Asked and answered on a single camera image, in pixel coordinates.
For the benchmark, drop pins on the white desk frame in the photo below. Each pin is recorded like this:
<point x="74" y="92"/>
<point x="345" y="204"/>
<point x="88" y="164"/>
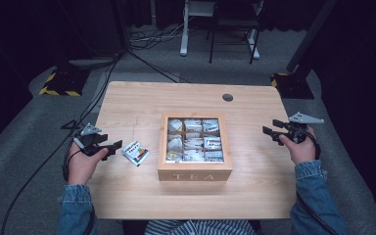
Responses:
<point x="184" y="39"/>

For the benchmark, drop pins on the black yellow striped stand base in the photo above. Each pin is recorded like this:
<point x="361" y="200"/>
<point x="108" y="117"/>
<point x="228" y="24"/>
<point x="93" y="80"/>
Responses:
<point x="63" y="83"/>
<point x="292" y="86"/>

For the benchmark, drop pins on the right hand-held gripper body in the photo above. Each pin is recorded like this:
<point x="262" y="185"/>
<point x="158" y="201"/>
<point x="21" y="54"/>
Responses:
<point x="298" y="129"/>

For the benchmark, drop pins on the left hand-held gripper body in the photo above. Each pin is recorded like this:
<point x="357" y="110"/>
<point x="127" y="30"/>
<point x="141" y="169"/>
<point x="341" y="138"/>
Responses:
<point x="90" y="140"/>

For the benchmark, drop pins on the person's striped shirt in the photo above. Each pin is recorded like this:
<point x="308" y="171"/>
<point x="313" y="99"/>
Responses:
<point x="200" y="227"/>

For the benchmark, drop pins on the wooden tea box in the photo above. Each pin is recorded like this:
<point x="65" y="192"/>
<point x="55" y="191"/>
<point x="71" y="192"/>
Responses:
<point x="196" y="171"/>

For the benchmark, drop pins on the black slanted stand pole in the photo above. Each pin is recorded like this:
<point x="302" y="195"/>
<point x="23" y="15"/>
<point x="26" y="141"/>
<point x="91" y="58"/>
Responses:
<point x="310" y="36"/>

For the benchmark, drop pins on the person's right hand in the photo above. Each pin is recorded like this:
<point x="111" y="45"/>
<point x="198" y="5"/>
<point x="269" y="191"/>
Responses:
<point x="302" y="151"/>

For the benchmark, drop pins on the set of white tea packets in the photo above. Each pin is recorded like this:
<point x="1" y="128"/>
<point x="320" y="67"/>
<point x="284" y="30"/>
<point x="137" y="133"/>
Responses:
<point x="194" y="143"/>

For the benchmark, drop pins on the person's left hand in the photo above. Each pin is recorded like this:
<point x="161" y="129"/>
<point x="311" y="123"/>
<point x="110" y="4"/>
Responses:
<point x="83" y="166"/>

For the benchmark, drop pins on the colourful striped tea bag packet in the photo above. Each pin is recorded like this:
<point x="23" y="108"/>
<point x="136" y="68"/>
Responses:
<point x="136" y="153"/>

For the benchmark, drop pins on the black metal chair frame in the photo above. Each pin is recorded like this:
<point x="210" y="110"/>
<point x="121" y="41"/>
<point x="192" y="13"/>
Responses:
<point x="212" y="36"/>

